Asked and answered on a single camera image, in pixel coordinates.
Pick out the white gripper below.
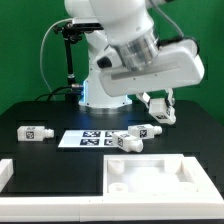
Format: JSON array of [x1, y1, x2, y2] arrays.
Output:
[[99, 39, 204, 108]]

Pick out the white square tabletop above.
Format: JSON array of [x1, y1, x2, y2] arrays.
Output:
[[103, 154, 222, 203]]

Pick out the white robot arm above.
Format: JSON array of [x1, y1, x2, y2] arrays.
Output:
[[64, 0, 204, 113]]

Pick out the white sheet with tags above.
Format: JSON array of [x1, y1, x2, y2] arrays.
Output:
[[57, 129, 122, 149]]

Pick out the white U-shaped fence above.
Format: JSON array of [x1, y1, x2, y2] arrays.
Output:
[[0, 159, 224, 222]]

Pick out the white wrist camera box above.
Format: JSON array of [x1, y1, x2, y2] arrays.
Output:
[[96, 49, 116, 69]]

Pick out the black cables on table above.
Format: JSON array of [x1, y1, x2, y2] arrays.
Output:
[[35, 83, 84, 102]]

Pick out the grey background camera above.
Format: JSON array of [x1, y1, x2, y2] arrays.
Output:
[[72, 17, 103, 30]]

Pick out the black camera stand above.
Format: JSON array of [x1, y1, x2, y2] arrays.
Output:
[[47, 22, 83, 104]]

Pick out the grey camera cable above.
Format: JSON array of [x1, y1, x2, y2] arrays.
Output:
[[39, 18, 73, 94]]

